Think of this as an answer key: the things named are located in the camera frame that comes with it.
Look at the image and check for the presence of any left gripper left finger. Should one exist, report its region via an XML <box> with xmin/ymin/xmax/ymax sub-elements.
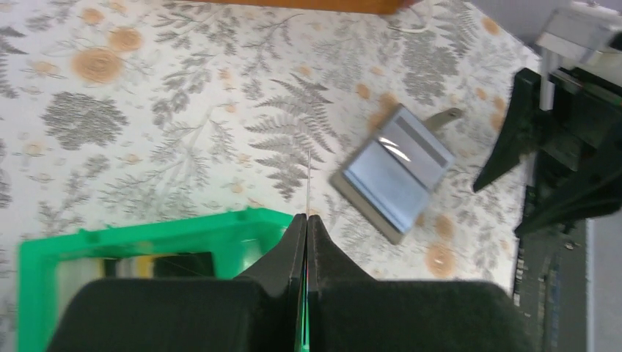
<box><xmin>47</xmin><ymin>213</ymin><xmax>307</xmax><ymax>351</ymax></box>

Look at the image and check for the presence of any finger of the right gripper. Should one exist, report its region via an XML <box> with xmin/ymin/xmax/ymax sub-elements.
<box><xmin>472</xmin><ymin>68</ymin><xmax>554</xmax><ymax>192</ymax></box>
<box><xmin>514</xmin><ymin>145</ymin><xmax>621</xmax><ymax>237</ymax></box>

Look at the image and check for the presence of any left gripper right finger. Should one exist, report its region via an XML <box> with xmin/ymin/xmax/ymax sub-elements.
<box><xmin>307</xmin><ymin>216</ymin><xmax>533</xmax><ymax>351</ymax></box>

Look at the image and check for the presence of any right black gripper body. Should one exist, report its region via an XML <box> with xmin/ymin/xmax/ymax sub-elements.
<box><xmin>534</xmin><ymin>69</ymin><xmax>621</xmax><ymax>194</ymax></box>

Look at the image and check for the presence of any green plastic bin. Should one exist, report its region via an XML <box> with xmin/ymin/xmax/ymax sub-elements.
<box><xmin>15</xmin><ymin>208</ymin><xmax>293</xmax><ymax>351</ymax></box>

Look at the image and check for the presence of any grey leather card holder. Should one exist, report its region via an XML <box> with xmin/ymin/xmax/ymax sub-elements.
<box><xmin>330</xmin><ymin>104</ymin><xmax>464</xmax><ymax>244</ymax></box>

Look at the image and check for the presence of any white card edge-on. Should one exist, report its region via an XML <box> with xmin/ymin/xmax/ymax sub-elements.
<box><xmin>305</xmin><ymin>149</ymin><xmax>312</xmax><ymax>218</ymax></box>

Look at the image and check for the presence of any card stack in bin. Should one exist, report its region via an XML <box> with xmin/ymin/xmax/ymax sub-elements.
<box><xmin>55</xmin><ymin>252</ymin><xmax>215</xmax><ymax>281</ymax></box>

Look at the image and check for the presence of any floral table mat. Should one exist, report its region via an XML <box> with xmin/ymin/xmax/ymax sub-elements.
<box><xmin>1</xmin><ymin>1</ymin><xmax>538</xmax><ymax>351</ymax></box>

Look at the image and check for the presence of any orange compartment tray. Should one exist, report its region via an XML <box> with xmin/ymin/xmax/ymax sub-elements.
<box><xmin>197</xmin><ymin>0</ymin><xmax>420</xmax><ymax>15</ymax></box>

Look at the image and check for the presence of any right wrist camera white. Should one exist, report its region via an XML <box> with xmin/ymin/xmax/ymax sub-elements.
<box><xmin>535</xmin><ymin>1</ymin><xmax>621</xmax><ymax>67</ymax></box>

